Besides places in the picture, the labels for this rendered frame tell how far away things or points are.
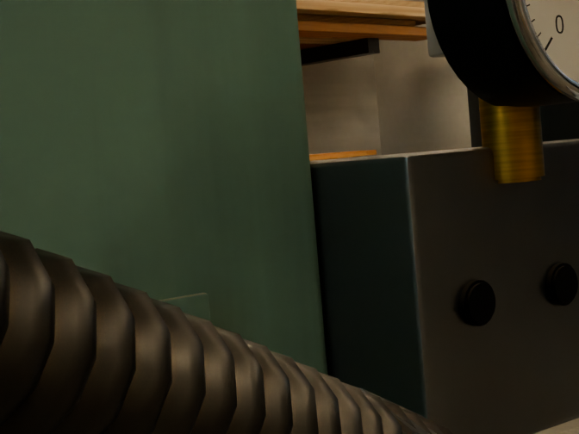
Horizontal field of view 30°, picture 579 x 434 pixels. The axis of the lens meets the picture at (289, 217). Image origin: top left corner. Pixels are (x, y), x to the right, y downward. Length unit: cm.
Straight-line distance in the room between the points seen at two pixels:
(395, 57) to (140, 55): 397
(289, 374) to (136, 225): 11
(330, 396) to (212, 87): 13
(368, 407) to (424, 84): 398
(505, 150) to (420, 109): 387
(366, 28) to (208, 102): 321
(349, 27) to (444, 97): 79
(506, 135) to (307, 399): 15
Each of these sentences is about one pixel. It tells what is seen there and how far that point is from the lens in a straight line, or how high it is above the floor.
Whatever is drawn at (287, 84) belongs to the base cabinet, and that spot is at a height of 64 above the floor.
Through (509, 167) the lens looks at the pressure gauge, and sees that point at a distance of 29.
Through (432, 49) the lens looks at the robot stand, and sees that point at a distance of 76.
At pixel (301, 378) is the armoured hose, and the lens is 16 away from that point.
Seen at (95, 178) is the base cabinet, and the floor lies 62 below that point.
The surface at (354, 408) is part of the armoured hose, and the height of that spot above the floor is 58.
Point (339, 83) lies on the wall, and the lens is 412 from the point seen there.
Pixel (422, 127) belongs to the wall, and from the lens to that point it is 415.
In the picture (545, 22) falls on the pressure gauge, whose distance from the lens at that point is 27.
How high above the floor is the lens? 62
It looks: 3 degrees down
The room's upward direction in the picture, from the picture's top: 5 degrees counter-clockwise
